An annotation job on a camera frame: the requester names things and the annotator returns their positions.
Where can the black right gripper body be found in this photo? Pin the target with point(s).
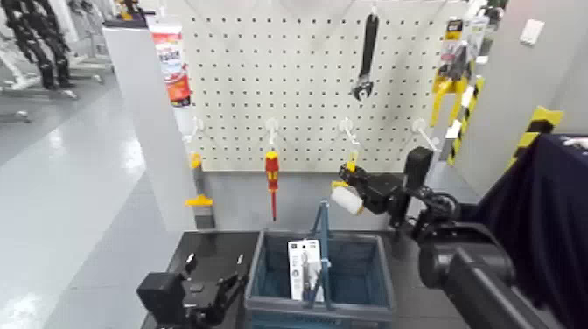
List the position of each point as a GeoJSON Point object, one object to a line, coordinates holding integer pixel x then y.
{"type": "Point", "coordinates": [383, 193]}

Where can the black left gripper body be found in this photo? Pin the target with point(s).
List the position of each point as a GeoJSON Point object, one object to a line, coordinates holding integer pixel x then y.
{"type": "Point", "coordinates": [202, 303]}

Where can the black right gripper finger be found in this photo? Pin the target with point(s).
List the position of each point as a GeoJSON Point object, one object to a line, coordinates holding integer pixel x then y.
{"type": "Point", "coordinates": [363, 193]}
{"type": "Point", "coordinates": [353, 174]}

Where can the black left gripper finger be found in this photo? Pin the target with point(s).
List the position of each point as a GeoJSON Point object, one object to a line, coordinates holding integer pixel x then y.
{"type": "Point", "coordinates": [189, 265]}
{"type": "Point", "coordinates": [232, 287]}

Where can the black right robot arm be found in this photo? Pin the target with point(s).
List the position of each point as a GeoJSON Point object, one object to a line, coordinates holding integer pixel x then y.
{"type": "Point", "coordinates": [464, 266]}

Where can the white pegboard hook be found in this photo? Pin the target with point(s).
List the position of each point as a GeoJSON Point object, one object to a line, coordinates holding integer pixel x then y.
{"type": "Point", "coordinates": [272, 126]}
{"type": "Point", "coordinates": [420, 127]}
{"type": "Point", "coordinates": [197, 125]}
{"type": "Point", "coordinates": [346, 126]}

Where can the white packaged hand tool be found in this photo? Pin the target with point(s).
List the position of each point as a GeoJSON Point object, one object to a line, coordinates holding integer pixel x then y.
{"type": "Point", "coordinates": [298, 262]}

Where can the red and yellow screwdriver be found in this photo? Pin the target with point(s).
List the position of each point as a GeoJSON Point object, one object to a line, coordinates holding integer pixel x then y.
{"type": "Point", "coordinates": [272, 172]}

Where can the long yellow black hazard strip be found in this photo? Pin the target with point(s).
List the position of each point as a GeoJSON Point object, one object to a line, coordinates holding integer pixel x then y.
{"type": "Point", "coordinates": [466, 115]}

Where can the white perforated pegboard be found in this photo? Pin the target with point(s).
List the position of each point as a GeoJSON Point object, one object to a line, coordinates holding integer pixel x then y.
{"type": "Point", "coordinates": [298, 69]}

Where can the black adjustable wrench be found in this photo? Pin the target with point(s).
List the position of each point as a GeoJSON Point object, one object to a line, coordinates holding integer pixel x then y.
{"type": "Point", "coordinates": [368, 46]}

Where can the white partition column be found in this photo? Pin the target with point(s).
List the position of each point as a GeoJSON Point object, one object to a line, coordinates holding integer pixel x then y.
{"type": "Point", "coordinates": [147, 138]}

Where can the short yellow black hazard corner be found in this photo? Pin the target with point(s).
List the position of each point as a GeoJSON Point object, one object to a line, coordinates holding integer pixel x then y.
{"type": "Point", "coordinates": [535, 131]}

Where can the red and white sealant tube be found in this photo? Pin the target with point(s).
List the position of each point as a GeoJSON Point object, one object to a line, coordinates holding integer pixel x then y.
{"type": "Point", "coordinates": [172, 64]}

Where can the black humanoid robot on stand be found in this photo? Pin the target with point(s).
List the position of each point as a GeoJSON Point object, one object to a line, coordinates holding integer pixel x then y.
{"type": "Point", "coordinates": [41, 41]}

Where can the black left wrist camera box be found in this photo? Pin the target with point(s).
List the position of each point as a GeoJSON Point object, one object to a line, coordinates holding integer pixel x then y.
{"type": "Point", "coordinates": [160, 296]}

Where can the white wall switch plate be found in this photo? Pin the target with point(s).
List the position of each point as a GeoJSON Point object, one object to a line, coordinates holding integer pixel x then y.
{"type": "Point", "coordinates": [531, 32]}

